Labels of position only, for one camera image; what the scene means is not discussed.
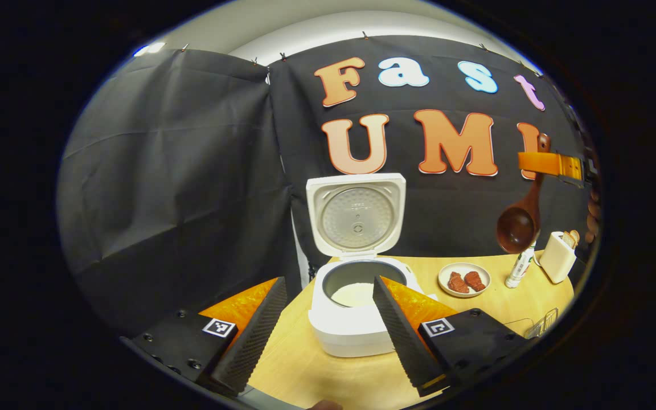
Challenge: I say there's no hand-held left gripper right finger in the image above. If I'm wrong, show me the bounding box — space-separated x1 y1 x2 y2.
372 276 529 399

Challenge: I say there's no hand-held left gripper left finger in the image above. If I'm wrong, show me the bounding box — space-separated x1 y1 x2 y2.
125 277 288 397

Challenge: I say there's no white rice cooker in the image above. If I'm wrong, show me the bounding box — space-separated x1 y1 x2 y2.
307 173 438 359

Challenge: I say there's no white rice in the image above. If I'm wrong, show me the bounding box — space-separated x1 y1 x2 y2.
331 282 376 309

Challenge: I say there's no brown wooden spoon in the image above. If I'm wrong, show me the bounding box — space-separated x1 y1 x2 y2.
496 133 552 255

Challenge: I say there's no round white plate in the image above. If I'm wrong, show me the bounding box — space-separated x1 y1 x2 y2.
438 262 492 299

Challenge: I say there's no cream toaster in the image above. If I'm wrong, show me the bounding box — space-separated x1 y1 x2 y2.
539 231 580 285

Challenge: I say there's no small white green-label bottle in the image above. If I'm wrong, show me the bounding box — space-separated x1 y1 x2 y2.
505 241 536 290

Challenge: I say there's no black backdrop cloth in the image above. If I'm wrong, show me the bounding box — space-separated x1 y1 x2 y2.
56 35 602 337

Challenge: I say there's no narrow ceiling light panel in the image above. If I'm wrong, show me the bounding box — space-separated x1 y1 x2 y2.
133 42 167 58

